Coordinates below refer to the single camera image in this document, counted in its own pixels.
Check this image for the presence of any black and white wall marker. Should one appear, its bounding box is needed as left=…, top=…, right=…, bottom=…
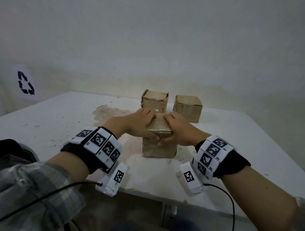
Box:
left=17, top=71, right=36, bottom=96

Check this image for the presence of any person's left forearm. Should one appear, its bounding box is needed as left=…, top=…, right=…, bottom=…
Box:
left=0, top=151, right=90, bottom=231

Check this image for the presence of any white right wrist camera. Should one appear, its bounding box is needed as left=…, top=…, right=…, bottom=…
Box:
left=180, top=162, right=206, bottom=194

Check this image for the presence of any person's left hand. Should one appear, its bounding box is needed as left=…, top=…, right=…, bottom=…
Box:
left=102, top=108, right=160, bottom=141

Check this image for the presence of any person's right forearm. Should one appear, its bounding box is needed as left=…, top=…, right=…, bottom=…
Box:
left=221, top=166, right=305, bottom=231

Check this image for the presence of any black right camera cable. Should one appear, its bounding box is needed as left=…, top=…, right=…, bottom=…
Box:
left=204, top=183, right=236, bottom=231

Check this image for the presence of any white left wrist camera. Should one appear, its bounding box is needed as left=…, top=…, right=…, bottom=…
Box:
left=96, top=162, right=128, bottom=197

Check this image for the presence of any paper box with white lid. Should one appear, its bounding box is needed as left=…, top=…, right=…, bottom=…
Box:
left=173, top=95, right=203, bottom=124

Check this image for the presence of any left wrist marker band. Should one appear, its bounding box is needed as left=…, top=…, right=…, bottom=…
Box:
left=60, top=126, right=123, bottom=175

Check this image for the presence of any black left camera cable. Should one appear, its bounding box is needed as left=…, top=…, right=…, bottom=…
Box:
left=0, top=181, right=103, bottom=222

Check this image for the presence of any paper box with notched rim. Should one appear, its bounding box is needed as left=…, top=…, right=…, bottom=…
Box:
left=140, top=89, right=169, bottom=114

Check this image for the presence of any person's right hand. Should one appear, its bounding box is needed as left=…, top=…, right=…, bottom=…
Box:
left=157, top=112, right=212, bottom=147

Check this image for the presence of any black camera cable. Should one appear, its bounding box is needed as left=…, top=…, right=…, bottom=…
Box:
left=0, top=181, right=103, bottom=222
left=204, top=183, right=236, bottom=231

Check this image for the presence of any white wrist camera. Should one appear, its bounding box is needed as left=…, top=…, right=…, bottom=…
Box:
left=96, top=162, right=128, bottom=197
left=180, top=162, right=206, bottom=194

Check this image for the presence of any paper box with tall flap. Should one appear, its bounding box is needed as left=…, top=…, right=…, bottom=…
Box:
left=142, top=113, right=178, bottom=158

